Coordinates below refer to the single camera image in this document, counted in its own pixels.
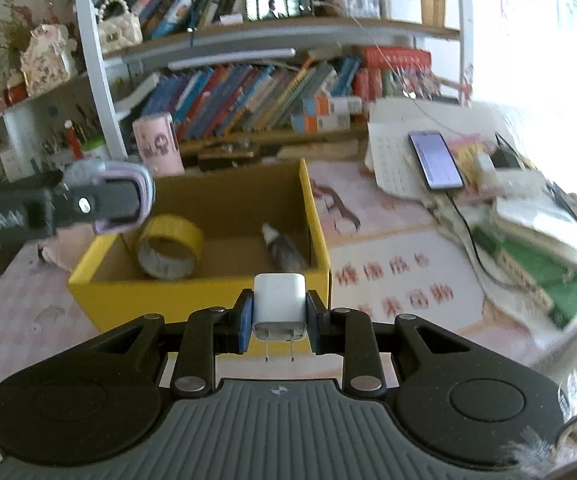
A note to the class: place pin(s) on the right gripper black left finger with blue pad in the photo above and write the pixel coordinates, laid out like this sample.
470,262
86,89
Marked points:
208,333

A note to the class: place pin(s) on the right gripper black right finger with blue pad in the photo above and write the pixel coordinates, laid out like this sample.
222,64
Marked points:
348,333

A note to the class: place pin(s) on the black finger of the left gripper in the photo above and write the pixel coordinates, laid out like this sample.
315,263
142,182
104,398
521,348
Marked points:
109,201

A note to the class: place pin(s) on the white USB wall charger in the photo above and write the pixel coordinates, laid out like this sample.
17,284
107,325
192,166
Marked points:
279,310

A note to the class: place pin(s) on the grey toy car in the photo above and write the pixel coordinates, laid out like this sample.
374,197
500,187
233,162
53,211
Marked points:
96,171

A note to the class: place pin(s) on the white green-lid jar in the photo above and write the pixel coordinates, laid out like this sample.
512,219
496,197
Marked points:
95,148

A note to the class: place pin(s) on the pink plush toy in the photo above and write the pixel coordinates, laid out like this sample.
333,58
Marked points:
67,247

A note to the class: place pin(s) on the yellow tape roll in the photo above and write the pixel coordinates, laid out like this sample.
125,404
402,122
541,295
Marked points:
170,247

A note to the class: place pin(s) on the pink cylindrical box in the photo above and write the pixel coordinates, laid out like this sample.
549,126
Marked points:
157,145

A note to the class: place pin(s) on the red tassel ornament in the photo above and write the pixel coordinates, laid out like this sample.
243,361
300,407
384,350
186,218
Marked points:
73,139

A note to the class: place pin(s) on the small dark dropper bottle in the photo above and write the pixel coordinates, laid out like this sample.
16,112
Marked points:
282,251

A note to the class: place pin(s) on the yellow cardboard box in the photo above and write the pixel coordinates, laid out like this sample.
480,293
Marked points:
229,206

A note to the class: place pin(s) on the white pearl handbag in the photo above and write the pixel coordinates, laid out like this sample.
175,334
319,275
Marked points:
119,31

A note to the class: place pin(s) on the smartphone with lit screen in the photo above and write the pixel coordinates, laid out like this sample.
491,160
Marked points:
438,166

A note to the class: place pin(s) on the green book stack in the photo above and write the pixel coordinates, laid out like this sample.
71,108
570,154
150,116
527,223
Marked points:
550,284

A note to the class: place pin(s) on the smartphone on shelf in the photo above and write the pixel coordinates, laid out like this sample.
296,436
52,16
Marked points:
263,10

